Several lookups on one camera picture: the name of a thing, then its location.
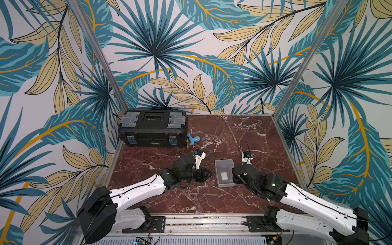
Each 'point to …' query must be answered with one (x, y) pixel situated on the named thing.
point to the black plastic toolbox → (153, 128)
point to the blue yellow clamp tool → (192, 140)
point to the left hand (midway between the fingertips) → (211, 176)
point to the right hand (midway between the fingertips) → (234, 170)
